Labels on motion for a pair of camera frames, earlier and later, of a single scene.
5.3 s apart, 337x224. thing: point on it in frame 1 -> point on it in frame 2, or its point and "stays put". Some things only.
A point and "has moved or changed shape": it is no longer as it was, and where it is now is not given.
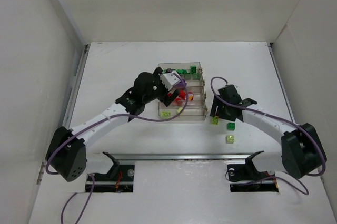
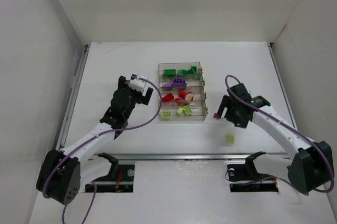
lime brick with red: (215, 120) -> (185, 109)
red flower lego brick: (190, 95) stays put
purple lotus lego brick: (182, 83) stays put
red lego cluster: (182, 94) stays put
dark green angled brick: (193, 69) has moved or changed shape
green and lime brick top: (165, 113) stays put
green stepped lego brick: (182, 71) stays put
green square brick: (231, 126) -> (197, 76)
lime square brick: (230, 139) stays put
